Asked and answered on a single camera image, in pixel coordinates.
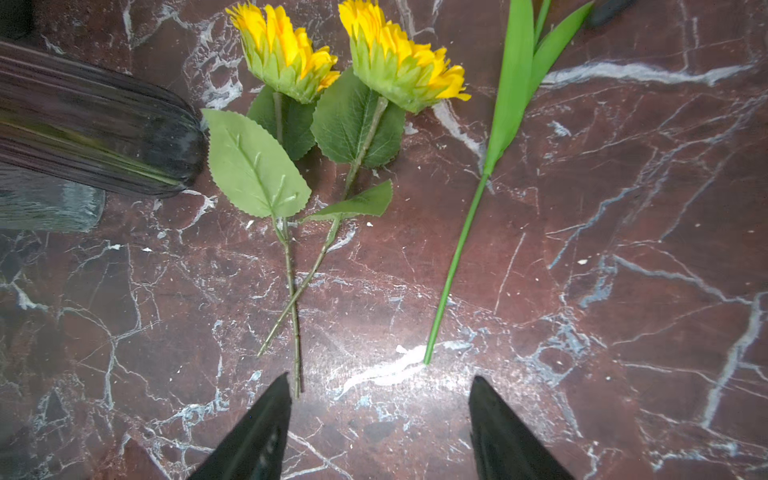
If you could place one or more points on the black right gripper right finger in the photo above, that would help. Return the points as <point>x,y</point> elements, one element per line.
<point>503,446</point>

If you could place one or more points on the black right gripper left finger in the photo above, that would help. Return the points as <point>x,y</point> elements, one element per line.
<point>255,448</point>

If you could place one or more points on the yellow sunflower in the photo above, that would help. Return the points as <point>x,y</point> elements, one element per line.
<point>359,117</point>
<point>252,157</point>

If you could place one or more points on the yellow tulip flower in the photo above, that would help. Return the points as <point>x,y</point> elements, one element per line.
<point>527,58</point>

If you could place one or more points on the clear glass vase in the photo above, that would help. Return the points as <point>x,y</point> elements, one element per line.
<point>39,202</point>

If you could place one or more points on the dark tinted glass vase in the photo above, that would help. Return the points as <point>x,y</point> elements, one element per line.
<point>96,126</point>

